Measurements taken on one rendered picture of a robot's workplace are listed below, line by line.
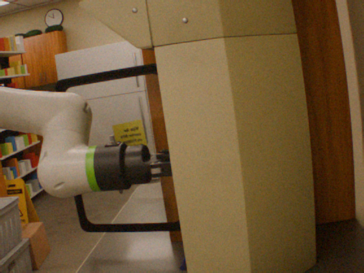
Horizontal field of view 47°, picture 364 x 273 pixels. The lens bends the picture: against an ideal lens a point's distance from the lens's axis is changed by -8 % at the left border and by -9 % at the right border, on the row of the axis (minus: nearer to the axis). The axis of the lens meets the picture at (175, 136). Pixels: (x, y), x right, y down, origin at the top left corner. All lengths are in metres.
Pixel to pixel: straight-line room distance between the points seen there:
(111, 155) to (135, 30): 0.26
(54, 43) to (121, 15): 5.67
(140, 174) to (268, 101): 0.27
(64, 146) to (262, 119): 0.39
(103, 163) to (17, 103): 0.23
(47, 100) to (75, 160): 0.15
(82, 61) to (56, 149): 5.00
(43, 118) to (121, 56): 4.82
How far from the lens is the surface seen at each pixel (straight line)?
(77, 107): 0.96
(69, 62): 5.95
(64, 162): 0.89
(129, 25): 0.73
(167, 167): 0.81
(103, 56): 5.81
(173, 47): 0.72
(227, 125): 0.72
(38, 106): 0.96
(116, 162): 0.86
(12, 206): 3.22
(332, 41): 1.11
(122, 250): 1.18
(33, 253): 3.61
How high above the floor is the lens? 1.37
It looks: 9 degrees down
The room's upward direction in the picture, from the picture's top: 8 degrees counter-clockwise
